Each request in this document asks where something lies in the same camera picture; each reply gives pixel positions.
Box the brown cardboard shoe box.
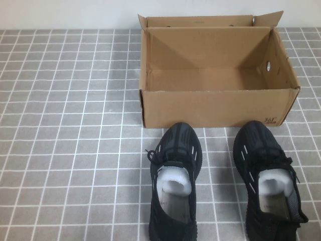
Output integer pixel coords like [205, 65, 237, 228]
[137, 10, 301, 129]

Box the white foam shoe stuffing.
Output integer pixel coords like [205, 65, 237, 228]
[156, 164, 193, 198]
[258, 169, 291, 201]

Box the black sneaker with bow laces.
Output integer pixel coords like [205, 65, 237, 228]
[146, 122, 203, 241]

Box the grey grid pattern tablecloth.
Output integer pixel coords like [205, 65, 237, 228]
[0, 26, 321, 241]

